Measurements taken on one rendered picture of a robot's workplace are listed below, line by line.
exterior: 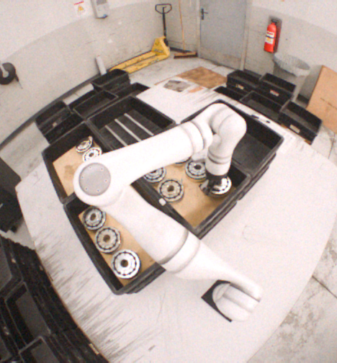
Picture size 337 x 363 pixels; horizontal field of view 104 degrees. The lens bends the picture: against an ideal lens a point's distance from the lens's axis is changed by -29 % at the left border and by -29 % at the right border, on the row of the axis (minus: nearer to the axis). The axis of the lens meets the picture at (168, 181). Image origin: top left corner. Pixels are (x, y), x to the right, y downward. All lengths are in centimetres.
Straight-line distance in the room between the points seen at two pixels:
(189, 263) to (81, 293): 63
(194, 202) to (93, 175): 47
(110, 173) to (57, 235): 73
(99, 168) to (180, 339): 69
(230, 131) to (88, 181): 30
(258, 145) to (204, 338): 88
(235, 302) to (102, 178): 38
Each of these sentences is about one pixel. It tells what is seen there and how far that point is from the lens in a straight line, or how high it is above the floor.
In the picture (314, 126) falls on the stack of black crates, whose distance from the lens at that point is 201.
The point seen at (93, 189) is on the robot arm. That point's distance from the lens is 33.
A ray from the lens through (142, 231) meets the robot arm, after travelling 37.
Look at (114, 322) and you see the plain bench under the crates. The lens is 84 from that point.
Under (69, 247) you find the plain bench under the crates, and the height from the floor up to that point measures 70.
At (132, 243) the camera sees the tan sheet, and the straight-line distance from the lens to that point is 69.
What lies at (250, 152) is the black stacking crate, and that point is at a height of 83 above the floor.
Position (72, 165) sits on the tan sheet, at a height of 83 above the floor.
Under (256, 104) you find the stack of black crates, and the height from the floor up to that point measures 38.
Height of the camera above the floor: 147
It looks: 58 degrees down
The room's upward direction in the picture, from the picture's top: 9 degrees counter-clockwise
